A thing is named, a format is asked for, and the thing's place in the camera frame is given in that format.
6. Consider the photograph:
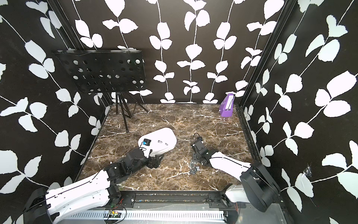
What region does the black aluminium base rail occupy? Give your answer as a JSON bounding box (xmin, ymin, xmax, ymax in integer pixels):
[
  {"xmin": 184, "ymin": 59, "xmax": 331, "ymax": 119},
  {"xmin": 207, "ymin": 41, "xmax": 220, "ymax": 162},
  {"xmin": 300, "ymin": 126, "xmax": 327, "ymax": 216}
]
[{"xmin": 55, "ymin": 190, "xmax": 291, "ymax": 224}]

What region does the black music stand tripod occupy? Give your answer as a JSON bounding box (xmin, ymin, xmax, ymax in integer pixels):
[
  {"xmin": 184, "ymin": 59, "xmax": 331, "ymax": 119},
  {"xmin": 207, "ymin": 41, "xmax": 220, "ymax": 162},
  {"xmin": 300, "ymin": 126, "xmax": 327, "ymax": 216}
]
[{"xmin": 115, "ymin": 92, "xmax": 149, "ymax": 133}]

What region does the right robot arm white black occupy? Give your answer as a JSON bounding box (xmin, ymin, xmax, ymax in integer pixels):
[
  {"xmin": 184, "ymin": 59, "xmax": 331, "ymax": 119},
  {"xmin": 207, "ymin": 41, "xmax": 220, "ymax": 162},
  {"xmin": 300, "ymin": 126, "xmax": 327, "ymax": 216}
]
[{"xmin": 192, "ymin": 138, "xmax": 280, "ymax": 212}]

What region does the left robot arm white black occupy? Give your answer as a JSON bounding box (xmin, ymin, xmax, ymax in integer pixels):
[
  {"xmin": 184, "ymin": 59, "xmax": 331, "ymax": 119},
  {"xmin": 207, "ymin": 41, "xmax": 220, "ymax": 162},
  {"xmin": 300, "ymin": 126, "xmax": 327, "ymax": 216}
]
[{"xmin": 22, "ymin": 147, "xmax": 165, "ymax": 224}]

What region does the white ribbed cable duct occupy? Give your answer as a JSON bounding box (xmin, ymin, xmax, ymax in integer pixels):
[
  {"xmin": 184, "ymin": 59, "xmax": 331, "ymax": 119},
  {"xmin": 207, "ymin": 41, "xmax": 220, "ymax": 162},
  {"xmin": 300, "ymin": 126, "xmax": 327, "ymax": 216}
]
[{"xmin": 67, "ymin": 211, "xmax": 226, "ymax": 222}]

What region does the pile of chrome sockets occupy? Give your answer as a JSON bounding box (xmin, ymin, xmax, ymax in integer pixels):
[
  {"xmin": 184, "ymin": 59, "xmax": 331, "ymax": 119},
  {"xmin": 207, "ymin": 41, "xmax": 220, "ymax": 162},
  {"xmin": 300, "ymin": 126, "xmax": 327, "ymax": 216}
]
[{"xmin": 189, "ymin": 161, "xmax": 200, "ymax": 175}]

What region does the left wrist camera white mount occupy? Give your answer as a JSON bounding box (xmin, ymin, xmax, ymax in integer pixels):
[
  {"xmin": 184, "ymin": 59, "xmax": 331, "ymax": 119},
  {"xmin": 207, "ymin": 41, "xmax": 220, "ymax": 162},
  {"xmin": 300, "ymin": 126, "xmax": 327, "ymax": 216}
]
[{"xmin": 139, "ymin": 138, "xmax": 153, "ymax": 158}]

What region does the purple stapler box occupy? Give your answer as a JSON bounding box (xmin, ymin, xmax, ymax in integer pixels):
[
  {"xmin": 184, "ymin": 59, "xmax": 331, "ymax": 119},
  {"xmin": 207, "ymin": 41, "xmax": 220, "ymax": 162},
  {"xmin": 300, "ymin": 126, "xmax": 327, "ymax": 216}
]
[{"xmin": 219, "ymin": 93, "xmax": 235, "ymax": 117}]

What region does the white plastic storage tray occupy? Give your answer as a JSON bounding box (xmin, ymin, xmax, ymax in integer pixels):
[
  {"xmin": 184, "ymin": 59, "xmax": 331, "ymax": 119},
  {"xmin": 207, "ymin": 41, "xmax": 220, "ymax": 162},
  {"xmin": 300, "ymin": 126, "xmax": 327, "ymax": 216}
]
[{"xmin": 138, "ymin": 127, "xmax": 177, "ymax": 157}]

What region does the black perforated music stand desk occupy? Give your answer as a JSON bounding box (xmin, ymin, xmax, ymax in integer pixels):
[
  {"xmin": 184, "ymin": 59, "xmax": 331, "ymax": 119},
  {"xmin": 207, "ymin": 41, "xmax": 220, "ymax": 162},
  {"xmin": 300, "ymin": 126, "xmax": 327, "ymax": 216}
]
[{"xmin": 53, "ymin": 49, "xmax": 147, "ymax": 93}]

